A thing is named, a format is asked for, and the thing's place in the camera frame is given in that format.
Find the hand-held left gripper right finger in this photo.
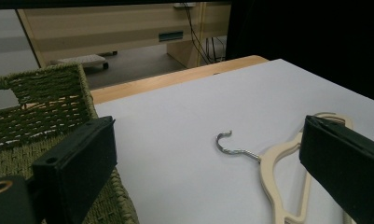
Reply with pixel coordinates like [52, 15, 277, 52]
[298, 115, 374, 224]

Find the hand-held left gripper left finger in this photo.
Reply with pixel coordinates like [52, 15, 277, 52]
[31, 115, 118, 224]

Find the green woven basket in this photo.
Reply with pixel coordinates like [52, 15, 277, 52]
[0, 62, 141, 224]

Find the cream hanger with metal hook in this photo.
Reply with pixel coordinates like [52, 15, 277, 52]
[215, 111, 358, 224]

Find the grey wheeled platform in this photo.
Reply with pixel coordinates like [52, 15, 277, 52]
[49, 50, 118, 70]

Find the white board sheet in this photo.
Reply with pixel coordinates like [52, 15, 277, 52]
[94, 58, 374, 224]

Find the white cabinet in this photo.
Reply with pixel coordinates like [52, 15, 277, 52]
[0, 8, 41, 77]

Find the black curtain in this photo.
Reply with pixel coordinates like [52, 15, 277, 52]
[226, 0, 374, 105]

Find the light wooden desk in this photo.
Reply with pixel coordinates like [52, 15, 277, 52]
[16, 2, 232, 69]

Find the black horizontal frame bar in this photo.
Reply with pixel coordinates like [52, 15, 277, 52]
[0, 0, 232, 10]

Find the black hanging cable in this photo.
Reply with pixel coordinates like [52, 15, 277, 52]
[183, 3, 211, 64]
[205, 36, 228, 63]

